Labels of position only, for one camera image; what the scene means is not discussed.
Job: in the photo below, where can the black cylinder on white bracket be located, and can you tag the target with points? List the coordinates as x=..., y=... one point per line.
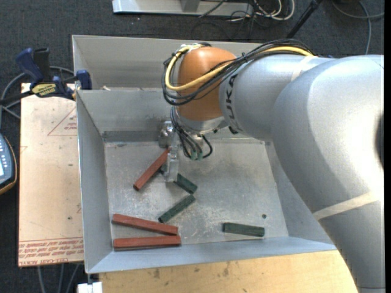
x=215, y=130

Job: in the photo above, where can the dark green flat block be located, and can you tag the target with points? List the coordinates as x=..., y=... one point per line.
x=187, y=183
x=177, y=208
x=243, y=229

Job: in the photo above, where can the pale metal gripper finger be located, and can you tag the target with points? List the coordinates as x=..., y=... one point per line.
x=169, y=171
x=175, y=171

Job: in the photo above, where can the brown cardboard board red print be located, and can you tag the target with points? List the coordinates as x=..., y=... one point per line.
x=49, y=179

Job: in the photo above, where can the grey metal bin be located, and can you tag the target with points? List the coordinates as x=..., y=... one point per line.
x=229, y=179

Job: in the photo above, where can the red-brown flat block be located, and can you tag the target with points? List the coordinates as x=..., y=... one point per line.
x=143, y=223
x=151, y=170
x=146, y=242

